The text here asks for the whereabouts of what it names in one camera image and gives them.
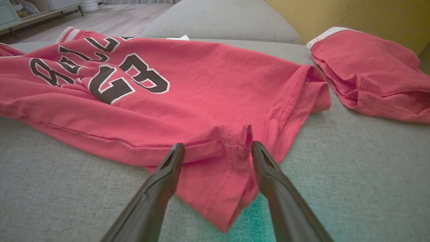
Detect yellow sofa backrest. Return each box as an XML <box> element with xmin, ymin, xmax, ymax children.
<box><xmin>265</xmin><ymin>0</ymin><xmax>430</xmax><ymax>56</ymax></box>

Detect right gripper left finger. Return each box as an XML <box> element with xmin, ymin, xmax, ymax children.
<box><xmin>101</xmin><ymin>143</ymin><xmax>185</xmax><ymax>242</ymax></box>

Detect low cabinet with teal drawer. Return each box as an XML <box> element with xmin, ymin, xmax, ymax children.
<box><xmin>0</xmin><ymin>0</ymin><xmax>84</xmax><ymax>36</ymax></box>

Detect red basketball jersey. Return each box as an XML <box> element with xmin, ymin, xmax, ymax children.
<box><xmin>0</xmin><ymin>27</ymin><xmax>331</xmax><ymax>233</ymax></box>

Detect red shorts with white stripes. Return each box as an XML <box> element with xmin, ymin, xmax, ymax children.
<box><xmin>306</xmin><ymin>27</ymin><xmax>430</xmax><ymax>124</ymax></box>

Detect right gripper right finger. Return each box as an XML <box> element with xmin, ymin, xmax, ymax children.
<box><xmin>251</xmin><ymin>141</ymin><xmax>333</xmax><ymax>242</ymax></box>

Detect small grey sofa cushion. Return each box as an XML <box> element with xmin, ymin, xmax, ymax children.
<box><xmin>142</xmin><ymin>0</ymin><xmax>303</xmax><ymax>45</ymax></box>

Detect white ribbed round object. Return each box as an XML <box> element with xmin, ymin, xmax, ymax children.
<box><xmin>81</xmin><ymin>0</ymin><xmax>101</xmax><ymax>13</ymax></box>

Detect large grey sofa seat cushion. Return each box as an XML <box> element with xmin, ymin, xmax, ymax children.
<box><xmin>0</xmin><ymin>39</ymin><xmax>430</xmax><ymax>242</ymax></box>

